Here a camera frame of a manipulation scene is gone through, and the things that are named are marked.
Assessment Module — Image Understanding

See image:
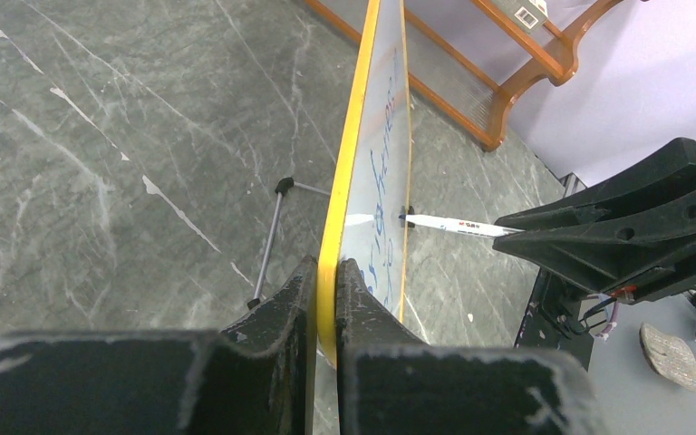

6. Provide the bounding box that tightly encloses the blue whiteboard marker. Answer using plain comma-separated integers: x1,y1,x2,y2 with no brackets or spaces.
399,214,522,239

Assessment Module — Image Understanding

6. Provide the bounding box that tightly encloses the white red box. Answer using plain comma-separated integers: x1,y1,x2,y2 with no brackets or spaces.
492,0,548,34

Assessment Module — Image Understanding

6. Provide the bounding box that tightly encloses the grey flat stone object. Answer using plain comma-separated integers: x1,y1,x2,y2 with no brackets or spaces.
639,323,696,392

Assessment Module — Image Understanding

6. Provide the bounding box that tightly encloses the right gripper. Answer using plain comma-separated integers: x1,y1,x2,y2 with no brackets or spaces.
493,137,696,304

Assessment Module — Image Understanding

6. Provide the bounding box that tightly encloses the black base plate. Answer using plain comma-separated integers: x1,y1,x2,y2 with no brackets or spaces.
514,269,594,370

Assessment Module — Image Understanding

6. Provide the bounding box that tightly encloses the orange wooden rack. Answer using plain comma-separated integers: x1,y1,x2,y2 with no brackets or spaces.
308,1,630,152

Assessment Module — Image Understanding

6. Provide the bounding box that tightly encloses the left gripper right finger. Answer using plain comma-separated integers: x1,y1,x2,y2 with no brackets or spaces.
335,259,608,434

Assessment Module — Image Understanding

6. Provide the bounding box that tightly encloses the whiteboard wire stand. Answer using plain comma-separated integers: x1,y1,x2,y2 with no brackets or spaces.
246,177,330,310

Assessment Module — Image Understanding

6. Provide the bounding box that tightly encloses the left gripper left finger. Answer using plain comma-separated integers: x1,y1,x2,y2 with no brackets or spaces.
0,256,316,434

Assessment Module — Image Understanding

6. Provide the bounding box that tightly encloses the yellow framed whiteboard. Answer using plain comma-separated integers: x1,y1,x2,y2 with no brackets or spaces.
314,0,415,435

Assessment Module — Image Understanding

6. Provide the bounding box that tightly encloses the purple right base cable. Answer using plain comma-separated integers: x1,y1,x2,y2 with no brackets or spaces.
585,293,623,343

